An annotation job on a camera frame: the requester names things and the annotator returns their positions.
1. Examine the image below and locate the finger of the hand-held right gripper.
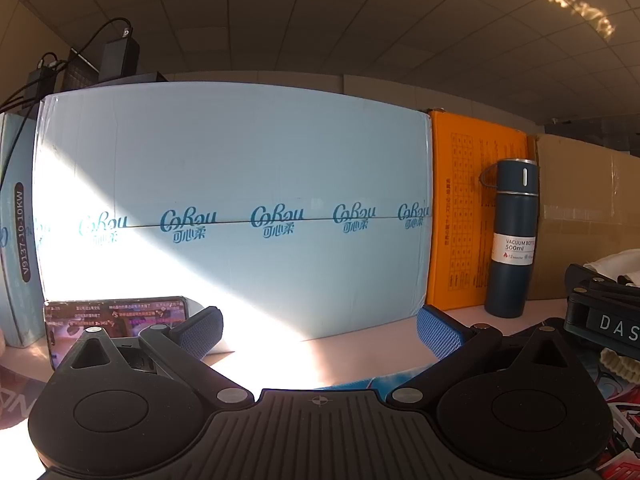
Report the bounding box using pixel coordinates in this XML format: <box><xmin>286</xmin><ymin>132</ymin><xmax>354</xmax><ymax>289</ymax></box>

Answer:
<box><xmin>565</xmin><ymin>262</ymin><xmax>640</xmax><ymax>303</ymax></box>

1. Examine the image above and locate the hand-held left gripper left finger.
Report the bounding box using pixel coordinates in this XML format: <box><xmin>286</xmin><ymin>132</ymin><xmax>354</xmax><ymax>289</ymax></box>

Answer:
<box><xmin>64</xmin><ymin>305</ymin><xmax>256</xmax><ymax>412</ymax></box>

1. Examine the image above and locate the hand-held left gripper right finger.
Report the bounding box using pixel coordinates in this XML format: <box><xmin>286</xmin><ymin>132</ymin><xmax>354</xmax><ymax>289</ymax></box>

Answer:
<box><xmin>391</xmin><ymin>304</ymin><xmax>585</xmax><ymax>412</ymax></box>

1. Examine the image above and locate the white cloth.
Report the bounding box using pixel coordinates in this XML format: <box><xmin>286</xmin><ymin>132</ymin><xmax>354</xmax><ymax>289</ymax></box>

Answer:
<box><xmin>584</xmin><ymin>247</ymin><xmax>640</xmax><ymax>288</ymax></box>

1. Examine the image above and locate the dark blue vacuum bottle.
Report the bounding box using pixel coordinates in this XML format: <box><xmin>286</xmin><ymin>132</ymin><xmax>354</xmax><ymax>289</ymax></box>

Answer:
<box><xmin>479</xmin><ymin>158</ymin><xmax>540</xmax><ymax>318</ymax></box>

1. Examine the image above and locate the orange cardboard box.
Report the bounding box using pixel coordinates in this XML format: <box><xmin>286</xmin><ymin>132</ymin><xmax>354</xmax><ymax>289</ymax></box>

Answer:
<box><xmin>426</xmin><ymin>109</ymin><xmax>531</xmax><ymax>312</ymax></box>

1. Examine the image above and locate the black smartphone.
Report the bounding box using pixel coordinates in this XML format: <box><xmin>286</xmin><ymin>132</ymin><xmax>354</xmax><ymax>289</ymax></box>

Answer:
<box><xmin>44</xmin><ymin>296</ymin><xmax>192</xmax><ymax>372</ymax></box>

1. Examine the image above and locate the brown cardboard box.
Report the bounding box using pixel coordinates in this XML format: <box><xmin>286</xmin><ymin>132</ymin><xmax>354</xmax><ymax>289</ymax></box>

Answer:
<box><xmin>527</xmin><ymin>132</ymin><xmax>640</xmax><ymax>302</ymax></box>

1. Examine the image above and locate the large light blue carton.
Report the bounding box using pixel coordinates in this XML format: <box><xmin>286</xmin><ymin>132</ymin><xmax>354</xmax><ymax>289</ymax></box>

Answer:
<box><xmin>32</xmin><ymin>81</ymin><xmax>432</xmax><ymax>342</ymax></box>

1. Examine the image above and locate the light blue carton with label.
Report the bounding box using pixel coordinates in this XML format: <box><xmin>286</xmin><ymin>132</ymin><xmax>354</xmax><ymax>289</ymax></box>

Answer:
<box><xmin>0</xmin><ymin>112</ymin><xmax>47</xmax><ymax>348</ymax></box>

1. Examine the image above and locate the black power adapter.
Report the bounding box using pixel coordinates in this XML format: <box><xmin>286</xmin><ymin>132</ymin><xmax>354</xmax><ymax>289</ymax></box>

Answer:
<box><xmin>99</xmin><ymin>30</ymin><xmax>142</xmax><ymax>82</ymax></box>
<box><xmin>26</xmin><ymin>52</ymin><xmax>57</xmax><ymax>98</ymax></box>

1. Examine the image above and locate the black cable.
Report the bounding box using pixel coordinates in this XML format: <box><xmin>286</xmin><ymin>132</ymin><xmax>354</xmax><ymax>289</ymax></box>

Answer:
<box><xmin>67</xmin><ymin>16</ymin><xmax>133</xmax><ymax>63</ymax></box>
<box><xmin>0</xmin><ymin>52</ymin><xmax>68</xmax><ymax>193</ymax></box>

